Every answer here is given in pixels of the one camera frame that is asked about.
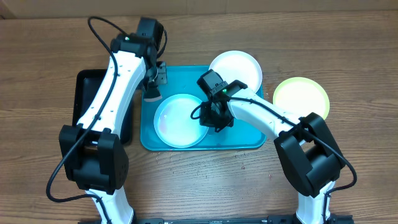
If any yellow-green plate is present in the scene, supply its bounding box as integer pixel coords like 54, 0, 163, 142
273, 77, 330, 119

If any green and pink sponge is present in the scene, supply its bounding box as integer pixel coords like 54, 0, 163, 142
144, 86, 162, 102

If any white plate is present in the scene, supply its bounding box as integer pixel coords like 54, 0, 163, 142
209, 50, 262, 92

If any teal plastic tray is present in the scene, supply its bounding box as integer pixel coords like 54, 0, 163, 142
140, 65, 266, 151

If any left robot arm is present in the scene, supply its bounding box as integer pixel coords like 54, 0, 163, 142
46, 31, 167, 223

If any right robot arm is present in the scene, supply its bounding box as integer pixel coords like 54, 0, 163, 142
197, 78, 353, 223

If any light blue plate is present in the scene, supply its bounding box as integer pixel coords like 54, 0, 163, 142
154, 94, 208, 149

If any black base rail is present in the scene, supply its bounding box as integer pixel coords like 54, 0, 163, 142
78, 214, 354, 224

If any black plastic tray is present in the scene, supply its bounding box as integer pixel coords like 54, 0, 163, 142
72, 69, 134, 145

